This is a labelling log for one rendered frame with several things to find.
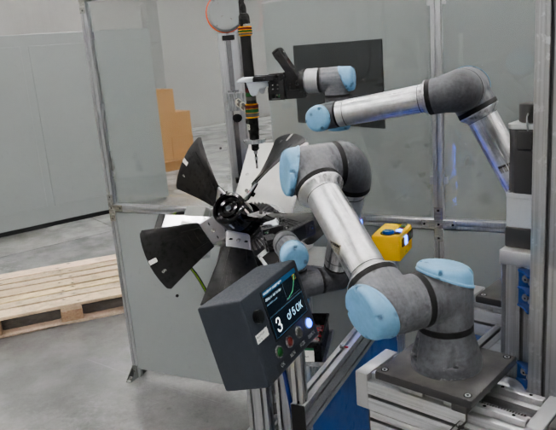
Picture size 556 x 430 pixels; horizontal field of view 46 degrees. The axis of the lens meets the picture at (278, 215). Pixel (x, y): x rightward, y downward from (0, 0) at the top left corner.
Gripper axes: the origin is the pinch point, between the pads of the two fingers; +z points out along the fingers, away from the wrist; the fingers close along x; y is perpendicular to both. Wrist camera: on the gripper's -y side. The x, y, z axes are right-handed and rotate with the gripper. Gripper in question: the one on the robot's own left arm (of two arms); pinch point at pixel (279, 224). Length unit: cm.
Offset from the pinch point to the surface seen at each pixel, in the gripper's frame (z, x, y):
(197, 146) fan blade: 38.4, -24.4, 18.7
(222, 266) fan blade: 2.6, 10.3, 20.6
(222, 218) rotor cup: 12.4, -2.7, 16.8
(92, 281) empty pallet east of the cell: 282, 93, 108
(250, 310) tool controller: -77, -7, 20
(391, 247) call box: 5.6, 18.9, -37.7
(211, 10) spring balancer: 80, -72, 0
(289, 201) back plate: 34.3, 2.4, -10.2
